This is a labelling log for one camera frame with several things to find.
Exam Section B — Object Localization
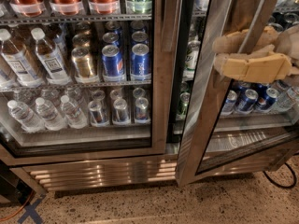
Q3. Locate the right water bottle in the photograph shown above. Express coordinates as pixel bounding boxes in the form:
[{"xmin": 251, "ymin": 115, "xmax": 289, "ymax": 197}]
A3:
[{"xmin": 60, "ymin": 95, "xmax": 88, "ymax": 129}]

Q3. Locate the green can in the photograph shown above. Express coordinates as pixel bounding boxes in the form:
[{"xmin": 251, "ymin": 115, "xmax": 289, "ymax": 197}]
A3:
[{"xmin": 177, "ymin": 92, "xmax": 190, "ymax": 119}]

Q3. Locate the left 7up can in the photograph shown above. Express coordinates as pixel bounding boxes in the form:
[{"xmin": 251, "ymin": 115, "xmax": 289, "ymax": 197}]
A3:
[{"xmin": 184, "ymin": 41, "xmax": 201, "ymax": 77}]

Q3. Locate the middle water bottle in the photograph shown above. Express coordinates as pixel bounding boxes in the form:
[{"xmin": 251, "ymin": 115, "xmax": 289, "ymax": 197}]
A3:
[{"xmin": 36, "ymin": 97, "xmax": 66, "ymax": 131}]

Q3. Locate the stainless steel display fridge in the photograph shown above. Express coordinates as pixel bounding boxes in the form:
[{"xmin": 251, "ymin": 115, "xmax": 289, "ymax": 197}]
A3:
[{"xmin": 1, "ymin": 0, "xmax": 298, "ymax": 193}]

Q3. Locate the left lower blue can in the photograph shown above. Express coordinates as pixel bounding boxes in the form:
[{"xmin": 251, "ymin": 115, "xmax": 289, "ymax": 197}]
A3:
[{"xmin": 221, "ymin": 90, "xmax": 237, "ymax": 116}]

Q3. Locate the middle red bull can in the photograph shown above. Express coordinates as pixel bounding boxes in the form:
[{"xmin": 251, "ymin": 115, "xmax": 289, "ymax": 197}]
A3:
[{"xmin": 113, "ymin": 98, "xmax": 130, "ymax": 124}]

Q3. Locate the gold can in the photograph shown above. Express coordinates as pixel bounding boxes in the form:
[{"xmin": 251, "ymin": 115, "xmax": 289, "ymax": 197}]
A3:
[{"xmin": 71, "ymin": 47, "xmax": 100, "ymax": 84}]

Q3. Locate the right blue pepsi can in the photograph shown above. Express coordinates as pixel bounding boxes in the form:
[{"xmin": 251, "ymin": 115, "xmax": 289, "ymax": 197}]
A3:
[{"xmin": 131, "ymin": 44, "xmax": 151, "ymax": 80}]

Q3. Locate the black floor cable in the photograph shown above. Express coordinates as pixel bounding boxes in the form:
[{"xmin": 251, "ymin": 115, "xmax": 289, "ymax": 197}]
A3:
[{"xmin": 263, "ymin": 161, "xmax": 298, "ymax": 190}]

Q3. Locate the blue pepsi can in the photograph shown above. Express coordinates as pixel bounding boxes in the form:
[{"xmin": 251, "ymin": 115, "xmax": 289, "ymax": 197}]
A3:
[
  {"xmin": 102, "ymin": 45, "xmax": 126, "ymax": 82},
  {"xmin": 131, "ymin": 44, "xmax": 151, "ymax": 80}
]

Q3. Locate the left water bottle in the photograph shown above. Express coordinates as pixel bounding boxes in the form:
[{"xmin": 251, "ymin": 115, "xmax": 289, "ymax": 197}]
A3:
[{"xmin": 7, "ymin": 100, "xmax": 45, "ymax": 133}]

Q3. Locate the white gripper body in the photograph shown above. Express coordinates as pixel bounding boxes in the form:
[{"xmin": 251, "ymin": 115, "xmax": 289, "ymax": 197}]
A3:
[{"xmin": 275, "ymin": 25, "xmax": 299, "ymax": 85}]

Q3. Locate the left blue pepsi can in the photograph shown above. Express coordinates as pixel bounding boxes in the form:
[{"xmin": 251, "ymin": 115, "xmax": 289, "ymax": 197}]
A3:
[{"xmin": 102, "ymin": 45, "xmax": 126, "ymax": 82}]

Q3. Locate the front left tea bottle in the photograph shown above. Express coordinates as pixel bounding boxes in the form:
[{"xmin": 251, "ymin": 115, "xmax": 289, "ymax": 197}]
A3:
[{"xmin": 0, "ymin": 29, "xmax": 44, "ymax": 88}]

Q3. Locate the front right tea bottle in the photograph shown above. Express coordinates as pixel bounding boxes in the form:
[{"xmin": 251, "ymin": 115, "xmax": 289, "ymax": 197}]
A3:
[{"xmin": 31, "ymin": 28, "xmax": 70, "ymax": 85}]

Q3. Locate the glass fridge door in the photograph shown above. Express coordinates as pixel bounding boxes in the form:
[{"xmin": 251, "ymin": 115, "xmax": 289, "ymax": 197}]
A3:
[
  {"xmin": 0, "ymin": 0, "xmax": 169, "ymax": 166},
  {"xmin": 175, "ymin": 0, "xmax": 299, "ymax": 186}
]

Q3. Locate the right red bull can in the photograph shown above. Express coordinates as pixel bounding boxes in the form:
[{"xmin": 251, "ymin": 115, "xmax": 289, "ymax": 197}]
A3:
[{"xmin": 135, "ymin": 97, "xmax": 150, "ymax": 123}]

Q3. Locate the blue tape cross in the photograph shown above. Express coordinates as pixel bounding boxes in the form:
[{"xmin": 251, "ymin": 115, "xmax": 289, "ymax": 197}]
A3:
[{"xmin": 18, "ymin": 195, "xmax": 45, "ymax": 224}]

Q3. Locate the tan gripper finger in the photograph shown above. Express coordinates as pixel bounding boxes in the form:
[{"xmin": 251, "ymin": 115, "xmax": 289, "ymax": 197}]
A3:
[
  {"xmin": 212, "ymin": 25, "xmax": 279, "ymax": 55},
  {"xmin": 214, "ymin": 45, "xmax": 292, "ymax": 83}
]

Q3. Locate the left red bull can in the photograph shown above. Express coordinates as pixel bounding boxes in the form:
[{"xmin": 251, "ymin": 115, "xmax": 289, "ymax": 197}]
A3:
[{"xmin": 88, "ymin": 100, "xmax": 109, "ymax": 127}]

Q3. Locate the water bottle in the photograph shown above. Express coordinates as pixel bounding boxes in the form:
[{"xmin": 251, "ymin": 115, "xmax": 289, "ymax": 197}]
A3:
[
  {"xmin": 60, "ymin": 95, "xmax": 88, "ymax": 129},
  {"xmin": 36, "ymin": 97, "xmax": 66, "ymax": 131},
  {"xmin": 7, "ymin": 100, "xmax": 45, "ymax": 133}
]

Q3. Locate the right lower blue can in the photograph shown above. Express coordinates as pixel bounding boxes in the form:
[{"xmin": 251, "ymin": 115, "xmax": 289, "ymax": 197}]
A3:
[{"xmin": 235, "ymin": 89, "xmax": 258, "ymax": 113}]

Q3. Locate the tea bottle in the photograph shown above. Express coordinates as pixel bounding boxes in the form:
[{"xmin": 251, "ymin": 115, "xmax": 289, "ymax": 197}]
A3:
[
  {"xmin": 0, "ymin": 29, "xmax": 44, "ymax": 88},
  {"xmin": 31, "ymin": 28, "xmax": 70, "ymax": 85}
]

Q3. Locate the red bull can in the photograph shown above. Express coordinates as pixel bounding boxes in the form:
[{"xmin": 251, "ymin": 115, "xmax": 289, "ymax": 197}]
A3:
[
  {"xmin": 113, "ymin": 98, "xmax": 130, "ymax": 124},
  {"xmin": 135, "ymin": 97, "xmax": 150, "ymax": 123},
  {"xmin": 88, "ymin": 100, "xmax": 109, "ymax": 127}
]

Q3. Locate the orange floor cable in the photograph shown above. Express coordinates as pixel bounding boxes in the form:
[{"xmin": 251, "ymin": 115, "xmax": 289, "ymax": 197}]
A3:
[{"xmin": 0, "ymin": 189, "xmax": 36, "ymax": 222}]

